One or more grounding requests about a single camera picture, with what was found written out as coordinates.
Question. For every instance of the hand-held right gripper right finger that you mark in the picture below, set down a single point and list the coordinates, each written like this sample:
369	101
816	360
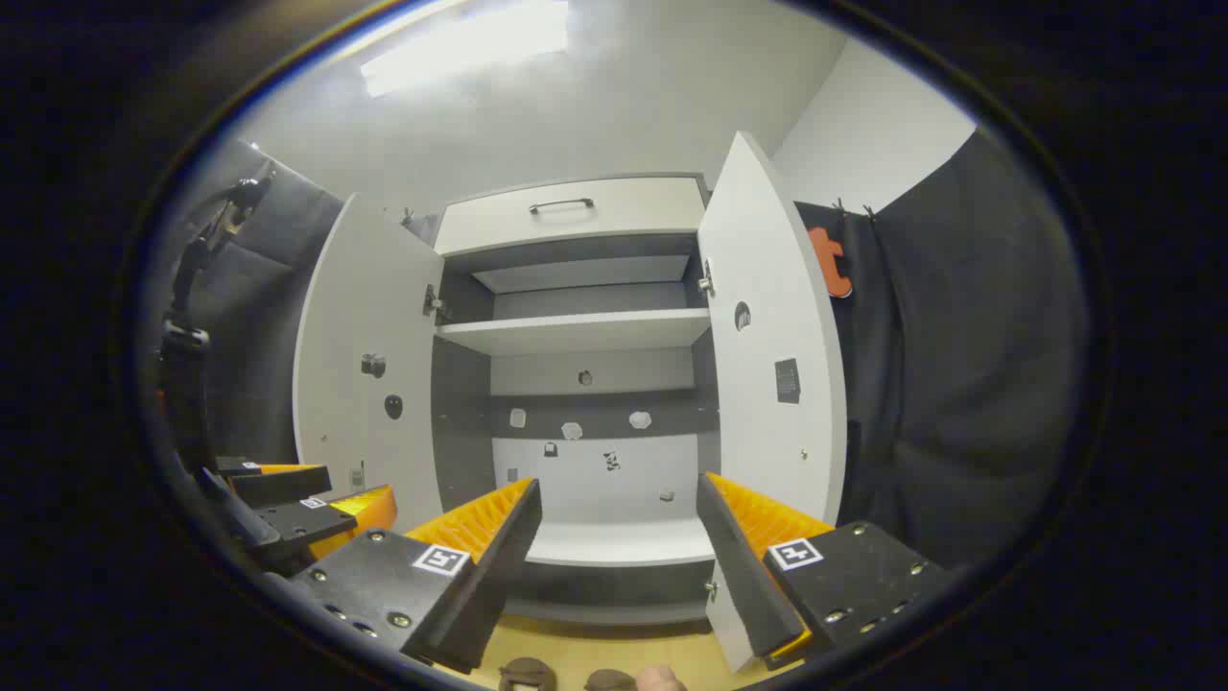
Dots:
743	576

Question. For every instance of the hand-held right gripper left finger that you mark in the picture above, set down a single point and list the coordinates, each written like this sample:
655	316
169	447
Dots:
499	585

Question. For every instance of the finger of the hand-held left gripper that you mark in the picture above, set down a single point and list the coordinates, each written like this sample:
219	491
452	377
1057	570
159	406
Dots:
283	487
307	523

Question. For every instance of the brown fleece shoe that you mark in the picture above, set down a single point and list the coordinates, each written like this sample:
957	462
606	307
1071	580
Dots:
526	676
610	681

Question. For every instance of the white cabinet door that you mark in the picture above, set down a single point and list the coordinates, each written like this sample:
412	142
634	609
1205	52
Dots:
767	250
345	317

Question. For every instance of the white shoe cabinet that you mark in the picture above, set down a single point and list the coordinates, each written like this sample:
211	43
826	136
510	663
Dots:
576	331

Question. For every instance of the white cabinet drawer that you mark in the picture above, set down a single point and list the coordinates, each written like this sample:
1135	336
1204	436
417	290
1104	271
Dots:
633	216

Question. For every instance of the black backdrop cloth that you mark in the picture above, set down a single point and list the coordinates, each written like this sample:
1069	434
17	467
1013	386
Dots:
959	336

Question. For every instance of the ceiling light panel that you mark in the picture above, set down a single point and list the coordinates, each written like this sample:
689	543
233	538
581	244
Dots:
460	48

